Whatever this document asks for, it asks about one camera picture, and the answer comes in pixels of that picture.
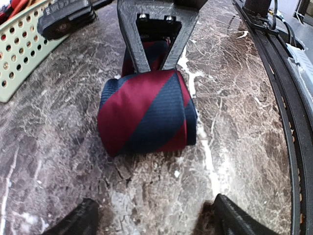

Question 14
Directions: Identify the red navy striped tie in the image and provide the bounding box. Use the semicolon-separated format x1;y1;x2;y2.
97;40;197;157

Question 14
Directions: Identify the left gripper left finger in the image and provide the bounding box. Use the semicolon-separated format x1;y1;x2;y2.
42;198;99;235

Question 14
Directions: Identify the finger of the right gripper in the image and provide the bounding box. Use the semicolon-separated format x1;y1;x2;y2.
117;0;206;73

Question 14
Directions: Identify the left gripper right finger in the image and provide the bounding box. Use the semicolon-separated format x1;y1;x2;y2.
213;194;276;235

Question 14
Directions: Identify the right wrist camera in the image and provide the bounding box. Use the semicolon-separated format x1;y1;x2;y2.
37;0;112;41

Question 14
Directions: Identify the green perforated plastic basket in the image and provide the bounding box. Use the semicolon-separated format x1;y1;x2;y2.
0;0;66;103

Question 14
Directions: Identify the black front rail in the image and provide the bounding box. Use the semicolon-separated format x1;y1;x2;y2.
233;0;313;235

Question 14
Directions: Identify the black red striped tie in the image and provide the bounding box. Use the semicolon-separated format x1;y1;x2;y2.
0;0;38;24

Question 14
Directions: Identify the white slotted cable duct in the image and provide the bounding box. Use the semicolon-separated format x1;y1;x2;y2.
286;44;313;76

